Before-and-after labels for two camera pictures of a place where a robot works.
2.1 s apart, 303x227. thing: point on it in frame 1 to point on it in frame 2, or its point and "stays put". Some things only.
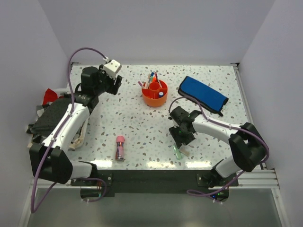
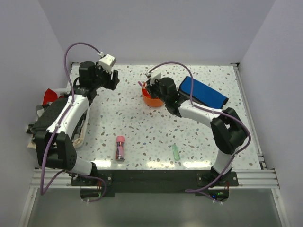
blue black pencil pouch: [211, 99] stays put
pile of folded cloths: [51, 106] stays put
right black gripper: [179, 140] to [150, 88]
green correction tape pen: [178, 155] stays put
